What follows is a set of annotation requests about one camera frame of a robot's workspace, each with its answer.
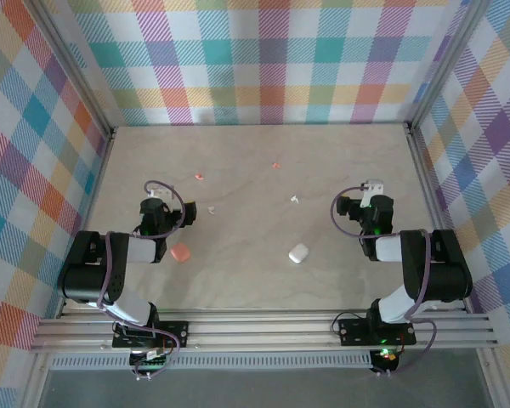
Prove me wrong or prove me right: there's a pink earbud charging case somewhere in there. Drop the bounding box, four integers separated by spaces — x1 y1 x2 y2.
170 243 191 264

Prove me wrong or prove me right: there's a white earbud charging case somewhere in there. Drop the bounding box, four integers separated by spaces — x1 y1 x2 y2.
288 242 309 265

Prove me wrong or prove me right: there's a controller circuit board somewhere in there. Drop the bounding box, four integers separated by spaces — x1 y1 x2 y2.
371 347 400 371
129 348 173 370

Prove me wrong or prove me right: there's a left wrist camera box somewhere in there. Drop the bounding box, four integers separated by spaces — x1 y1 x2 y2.
147 184 175 200

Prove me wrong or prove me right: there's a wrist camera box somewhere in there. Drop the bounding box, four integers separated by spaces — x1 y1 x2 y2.
147 184 175 200
362 178 385 208

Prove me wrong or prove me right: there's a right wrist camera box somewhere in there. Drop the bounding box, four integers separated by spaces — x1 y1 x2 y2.
362 178 385 208

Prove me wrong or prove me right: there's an aluminium side rail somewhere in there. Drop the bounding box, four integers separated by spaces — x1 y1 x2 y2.
405 122 473 315
55 127 118 320

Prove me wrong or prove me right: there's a purple cable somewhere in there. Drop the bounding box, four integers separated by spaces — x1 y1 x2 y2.
96 180 186 382
331 184 437 377

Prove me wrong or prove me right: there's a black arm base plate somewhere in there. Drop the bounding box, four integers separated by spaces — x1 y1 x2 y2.
111 320 190 349
337 317 417 346

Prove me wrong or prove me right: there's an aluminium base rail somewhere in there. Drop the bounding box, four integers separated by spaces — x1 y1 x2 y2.
29 312 498 352

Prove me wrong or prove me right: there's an aluminium frame post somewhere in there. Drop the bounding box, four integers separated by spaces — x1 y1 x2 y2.
25 0 119 141
405 0 492 133

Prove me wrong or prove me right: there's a grey slotted cable duct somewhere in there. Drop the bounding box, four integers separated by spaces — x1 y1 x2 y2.
50 351 373 370

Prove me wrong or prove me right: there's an aluminium frame leg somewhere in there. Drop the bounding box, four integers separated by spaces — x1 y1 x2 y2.
23 352 54 408
475 348 509 408

